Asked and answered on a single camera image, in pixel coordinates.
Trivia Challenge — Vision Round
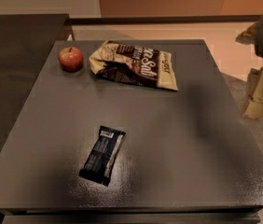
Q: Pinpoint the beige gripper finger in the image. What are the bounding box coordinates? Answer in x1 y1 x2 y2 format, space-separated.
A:
242 66 263 119

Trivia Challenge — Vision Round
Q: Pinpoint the brown chip bag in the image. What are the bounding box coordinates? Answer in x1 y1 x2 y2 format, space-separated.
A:
89 41 178 91

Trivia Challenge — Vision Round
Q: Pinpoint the dark blue rxbar wrapper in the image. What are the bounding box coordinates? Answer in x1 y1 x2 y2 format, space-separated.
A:
79 126 126 186

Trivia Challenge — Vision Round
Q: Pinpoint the red apple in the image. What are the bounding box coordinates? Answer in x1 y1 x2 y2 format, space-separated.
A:
58 47 84 72

